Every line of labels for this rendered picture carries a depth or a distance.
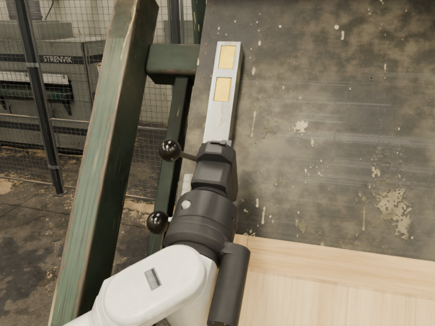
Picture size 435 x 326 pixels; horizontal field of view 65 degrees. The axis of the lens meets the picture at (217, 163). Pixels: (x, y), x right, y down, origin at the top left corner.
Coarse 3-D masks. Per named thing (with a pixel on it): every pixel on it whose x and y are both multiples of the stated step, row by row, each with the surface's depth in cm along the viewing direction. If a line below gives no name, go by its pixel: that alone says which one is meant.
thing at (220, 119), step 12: (216, 48) 71; (240, 48) 70; (216, 60) 70; (240, 60) 72; (216, 72) 70; (228, 72) 69; (240, 72) 73; (216, 108) 68; (228, 108) 68; (216, 120) 68; (228, 120) 67; (216, 132) 67; (228, 132) 67
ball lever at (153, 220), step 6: (150, 216) 55; (156, 216) 54; (162, 216) 55; (150, 222) 54; (156, 222) 54; (162, 222) 54; (168, 222) 55; (150, 228) 54; (156, 228) 54; (162, 228) 54
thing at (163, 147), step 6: (162, 144) 56; (168, 144) 56; (174, 144) 56; (162, 150) 56; (168, 150) 56; (174, 150) 56; (180, 150) 57; (162, 156) 56; (168, 156) 56; (174, 156) 56; (180, 156) 59; (186, 156) 60; (192, 156) 61
